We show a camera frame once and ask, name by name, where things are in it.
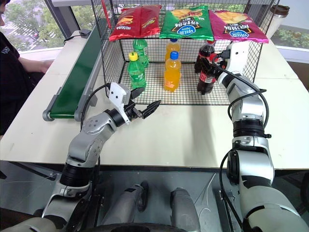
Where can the grey robot leg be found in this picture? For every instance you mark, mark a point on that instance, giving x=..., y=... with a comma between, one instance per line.
x=126, y=205
x=184, y=210

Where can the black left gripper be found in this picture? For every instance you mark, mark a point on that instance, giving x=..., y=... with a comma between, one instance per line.
x=132, y=112

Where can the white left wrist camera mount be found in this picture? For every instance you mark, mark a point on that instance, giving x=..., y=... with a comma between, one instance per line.
x=117, y=94

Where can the pink chips bag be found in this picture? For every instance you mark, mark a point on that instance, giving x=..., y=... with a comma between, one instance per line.
x=237, y=27

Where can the green soda bottle yellow cap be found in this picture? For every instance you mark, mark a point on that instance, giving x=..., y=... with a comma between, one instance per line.
x=136, y=72

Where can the white tumbler brown lid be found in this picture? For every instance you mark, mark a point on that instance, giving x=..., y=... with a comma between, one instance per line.
x=277, y=20

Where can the green conveyor belt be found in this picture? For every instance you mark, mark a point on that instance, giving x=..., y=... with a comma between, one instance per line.
x=74, y=79

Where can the orange soda bottle blue cap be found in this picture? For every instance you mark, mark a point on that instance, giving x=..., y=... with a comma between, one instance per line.
x=172, y=47
x=172, y=76

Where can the red chips bag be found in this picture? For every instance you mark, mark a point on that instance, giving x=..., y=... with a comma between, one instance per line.
x=135, y=23

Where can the dark window frame post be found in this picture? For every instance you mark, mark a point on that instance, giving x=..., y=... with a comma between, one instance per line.
x=64, y=17

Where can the red rod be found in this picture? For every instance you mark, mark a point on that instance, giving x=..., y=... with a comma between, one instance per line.
x=106, y=13

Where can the cola bottle red label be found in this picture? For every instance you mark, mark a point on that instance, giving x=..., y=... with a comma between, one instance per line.
x=204, y=52
x=205, y=79

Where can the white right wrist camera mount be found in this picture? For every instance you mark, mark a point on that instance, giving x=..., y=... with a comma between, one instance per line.
x=237, y=56

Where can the person in black shirt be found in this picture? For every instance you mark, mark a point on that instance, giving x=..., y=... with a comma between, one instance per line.
x=9, y=79

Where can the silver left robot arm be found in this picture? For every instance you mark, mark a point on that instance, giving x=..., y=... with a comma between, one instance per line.
x=83, y=147

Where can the grey conveyor power box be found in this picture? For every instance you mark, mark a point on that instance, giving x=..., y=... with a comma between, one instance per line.
x=84, y=32

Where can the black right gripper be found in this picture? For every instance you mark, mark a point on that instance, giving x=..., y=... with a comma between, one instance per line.
x=223, y=63

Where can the green chips bag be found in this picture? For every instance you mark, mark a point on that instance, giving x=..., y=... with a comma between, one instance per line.
x=187, y=23

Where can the person bare forearm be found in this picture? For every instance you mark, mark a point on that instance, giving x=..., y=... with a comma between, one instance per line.
x=36, y=65

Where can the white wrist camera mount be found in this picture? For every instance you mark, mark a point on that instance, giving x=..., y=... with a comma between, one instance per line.
x=237, y=56
x=117, y=94

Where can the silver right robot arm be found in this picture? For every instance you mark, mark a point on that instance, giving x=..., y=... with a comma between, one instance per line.
x=251, y=154

